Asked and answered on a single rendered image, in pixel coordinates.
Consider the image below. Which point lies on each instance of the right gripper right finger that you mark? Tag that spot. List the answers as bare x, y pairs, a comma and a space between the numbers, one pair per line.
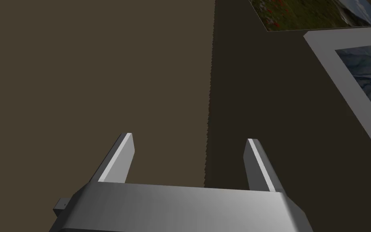
260, 167

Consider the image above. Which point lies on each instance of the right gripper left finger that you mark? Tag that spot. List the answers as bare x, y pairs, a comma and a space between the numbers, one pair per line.
117, 161

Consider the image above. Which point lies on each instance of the grey framed blue wall picture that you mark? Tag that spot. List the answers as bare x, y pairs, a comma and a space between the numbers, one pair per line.
349, 74

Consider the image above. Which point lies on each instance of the flower meadow wall picture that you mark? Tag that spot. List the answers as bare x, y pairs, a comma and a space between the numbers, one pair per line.
307, 13

